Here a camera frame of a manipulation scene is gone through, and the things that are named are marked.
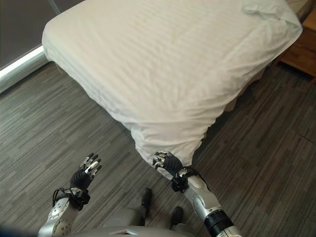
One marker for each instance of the white pillow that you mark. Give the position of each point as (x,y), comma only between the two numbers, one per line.
(259,5)

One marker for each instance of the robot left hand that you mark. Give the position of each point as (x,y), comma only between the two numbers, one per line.
(80,178)

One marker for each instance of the wooden nightstand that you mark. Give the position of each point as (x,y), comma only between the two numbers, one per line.
(300,50)

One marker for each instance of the robot silver body and legs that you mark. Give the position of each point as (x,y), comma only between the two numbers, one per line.
(143,217)

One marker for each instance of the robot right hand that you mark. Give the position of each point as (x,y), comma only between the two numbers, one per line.
(170,163)

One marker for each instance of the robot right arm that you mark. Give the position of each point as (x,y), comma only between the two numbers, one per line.
(206,204)

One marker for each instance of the white baseboard strip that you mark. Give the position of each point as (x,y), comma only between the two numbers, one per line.
(21,64)

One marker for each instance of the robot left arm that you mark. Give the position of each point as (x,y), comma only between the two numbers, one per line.
(63,210)

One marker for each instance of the white striped bed cover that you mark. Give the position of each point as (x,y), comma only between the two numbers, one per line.
(158,74)

